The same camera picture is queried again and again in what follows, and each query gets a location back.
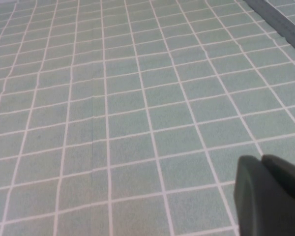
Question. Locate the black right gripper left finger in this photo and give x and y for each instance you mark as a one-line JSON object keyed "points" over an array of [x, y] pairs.
{"points": [[260, 209]]}

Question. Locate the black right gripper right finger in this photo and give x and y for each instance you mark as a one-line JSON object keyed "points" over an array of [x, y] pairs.
{"points": [[285, 172]]}

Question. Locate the grey metal strip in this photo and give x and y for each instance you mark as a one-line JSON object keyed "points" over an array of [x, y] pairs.
{"points": [[280, 22]]}

